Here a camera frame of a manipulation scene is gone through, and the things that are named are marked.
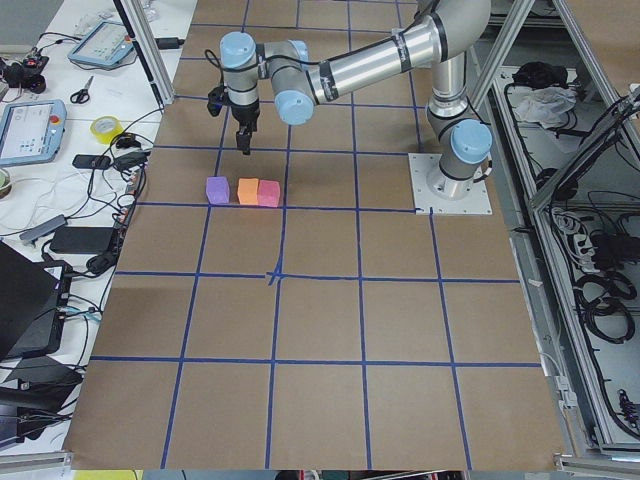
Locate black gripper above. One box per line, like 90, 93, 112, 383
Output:
231, 102, 260, 156

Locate orange foam cube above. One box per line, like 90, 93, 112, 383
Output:
237, 178, 259, 206

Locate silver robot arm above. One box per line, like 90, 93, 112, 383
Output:
207, 1, 493, 199

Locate purple foam cube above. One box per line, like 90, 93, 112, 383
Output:
205, 176, 230, 205

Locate red foam cube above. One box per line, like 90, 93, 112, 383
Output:
257, 179, 281, 208

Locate yellow tape roll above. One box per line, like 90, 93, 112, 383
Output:
90, 115, 124, 145

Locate far teach pendant tablet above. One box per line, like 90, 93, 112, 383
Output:
67, 20, 134, 70

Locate teach pendant tablet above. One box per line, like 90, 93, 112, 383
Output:
67, 20, 134, 70
1, 99, 67, 167

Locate black power adapter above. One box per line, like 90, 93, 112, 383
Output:
50, 226, 113, 254

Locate near teach pendant tablet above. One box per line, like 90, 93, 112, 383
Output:
1, 99, 67, 167

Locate black laptop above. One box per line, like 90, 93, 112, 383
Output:
1, 243, 71, 361

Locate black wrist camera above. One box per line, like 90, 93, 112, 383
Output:
207, 85, 229, 117

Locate black handled scissors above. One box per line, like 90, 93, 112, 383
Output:
69, 76, 94, 105

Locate aluminium frame post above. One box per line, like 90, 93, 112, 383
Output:
113, 0, 175, 109

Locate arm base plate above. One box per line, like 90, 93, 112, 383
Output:
408, 153, 493, 216

